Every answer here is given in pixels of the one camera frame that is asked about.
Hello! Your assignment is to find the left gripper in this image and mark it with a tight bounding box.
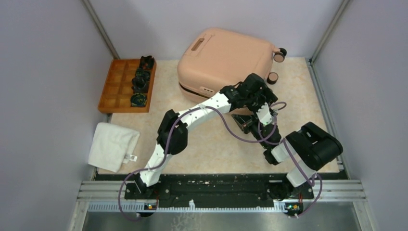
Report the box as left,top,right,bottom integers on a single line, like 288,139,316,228
245,83,277,118

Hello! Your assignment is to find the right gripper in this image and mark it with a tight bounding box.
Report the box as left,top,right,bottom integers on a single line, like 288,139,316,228
231,114,269,149

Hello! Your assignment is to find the pink suitcase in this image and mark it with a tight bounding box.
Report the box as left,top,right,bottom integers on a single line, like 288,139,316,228
177,27,287,103

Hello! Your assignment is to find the white cloth under left arm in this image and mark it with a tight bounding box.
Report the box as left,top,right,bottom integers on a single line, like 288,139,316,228
88,122,140,173

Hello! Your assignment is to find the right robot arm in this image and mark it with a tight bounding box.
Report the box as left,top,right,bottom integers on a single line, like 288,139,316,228
232,114,344,200

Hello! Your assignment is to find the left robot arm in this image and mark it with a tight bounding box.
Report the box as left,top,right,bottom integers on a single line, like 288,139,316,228
133,73,278,199

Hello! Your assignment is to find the rolled yellow green tie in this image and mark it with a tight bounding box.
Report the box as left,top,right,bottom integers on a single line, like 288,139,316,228
130,93,148,107

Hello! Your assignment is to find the rolled dark brown tie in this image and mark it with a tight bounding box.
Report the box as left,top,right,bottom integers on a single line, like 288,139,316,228
131,79,149,94

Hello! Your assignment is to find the rolled dark tie top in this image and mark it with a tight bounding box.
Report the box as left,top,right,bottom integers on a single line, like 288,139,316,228
139,55,155,70

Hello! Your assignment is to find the rolled green patterned tie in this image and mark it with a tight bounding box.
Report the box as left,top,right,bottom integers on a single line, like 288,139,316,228
135,68,151,82

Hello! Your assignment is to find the wooden compartment tray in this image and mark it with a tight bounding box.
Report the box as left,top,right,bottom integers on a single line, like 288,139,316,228
98,59,157,114

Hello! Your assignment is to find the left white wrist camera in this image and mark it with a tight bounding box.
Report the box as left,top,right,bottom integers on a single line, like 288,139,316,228
256,103,275,126

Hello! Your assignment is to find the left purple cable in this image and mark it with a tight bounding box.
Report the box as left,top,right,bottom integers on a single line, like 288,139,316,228
118,101,288,222

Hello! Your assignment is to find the purple cable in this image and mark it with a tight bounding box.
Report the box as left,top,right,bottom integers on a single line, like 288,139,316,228
118,101,288,222
257,121,323,218

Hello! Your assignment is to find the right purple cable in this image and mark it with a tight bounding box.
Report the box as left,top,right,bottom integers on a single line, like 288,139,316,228
257,121,323,218

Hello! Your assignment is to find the aluminium rail frame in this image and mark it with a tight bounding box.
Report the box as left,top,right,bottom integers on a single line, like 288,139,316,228
70,174,376,231

